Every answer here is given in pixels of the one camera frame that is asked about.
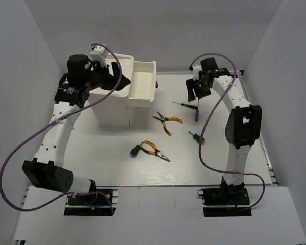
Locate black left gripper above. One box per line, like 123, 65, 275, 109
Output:
84, 60, 131, 91

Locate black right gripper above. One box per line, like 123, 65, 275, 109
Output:
185, 76, 212, 102

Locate black green precision screwdriver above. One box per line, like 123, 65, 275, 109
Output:
173, 102, 198, 110

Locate blue red handle screwdriver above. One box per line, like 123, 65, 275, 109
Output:
195, 100, 199, 123

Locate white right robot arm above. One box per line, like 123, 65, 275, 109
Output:
186, 58, 262, 204

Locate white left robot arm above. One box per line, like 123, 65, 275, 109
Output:
22, 52, 131, 204

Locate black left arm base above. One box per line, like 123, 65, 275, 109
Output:
64, 187, 118, 217

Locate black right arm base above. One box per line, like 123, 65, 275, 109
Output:
197, 188, 252, 217

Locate white drawer cabinet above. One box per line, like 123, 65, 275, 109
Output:
91, 54, 134, 127

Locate yellow needle-nose pliers upper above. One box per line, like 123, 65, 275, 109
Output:
152, 112, 183, 136

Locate yellow needle-nose pliers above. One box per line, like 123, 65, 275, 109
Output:
152, 112, 183, 136
140, 140, 170, 162

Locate stubby green orange screwdriver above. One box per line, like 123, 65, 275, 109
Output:
188, 131, 205, 144

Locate yellow needle-nose pliers lower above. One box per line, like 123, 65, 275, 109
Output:
140, 140, 170, 162

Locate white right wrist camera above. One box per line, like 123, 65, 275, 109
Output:
189, 65, 202, 80

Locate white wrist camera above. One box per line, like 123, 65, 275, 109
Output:
189, 65, 202, 80
90, 45, 109, 67

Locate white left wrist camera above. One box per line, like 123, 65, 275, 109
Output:
90, 45, 109, 67

